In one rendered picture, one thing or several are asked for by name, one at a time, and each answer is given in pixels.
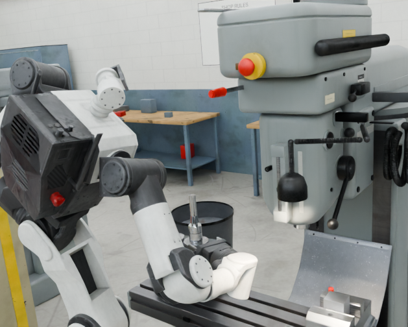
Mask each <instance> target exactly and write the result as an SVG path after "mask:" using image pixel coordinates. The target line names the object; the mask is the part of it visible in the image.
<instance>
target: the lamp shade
mask: <svg viewBox="0 0 408 327"><path fill-rule="evenodd" d="M277 193H278V200H280V201H284V202H301V201H304V200H306V199H307V184H306V181H305V178H304V177H303V176H302V175H300V174H299V173H295V172H294V173H285V174H284V175H283V176H281V177H280V179H279V182H278V186H277Z"/></svg>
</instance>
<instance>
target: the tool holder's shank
mask: <svg viewBox="0 0 408 327"><path fill-rule="evenodd" d="M189 207H190V214H191V217H190V223H191V225H192V226H196V225H198V223H199V221H198V216H197V203H196V195H195V194H190V195H189Z"/></svg>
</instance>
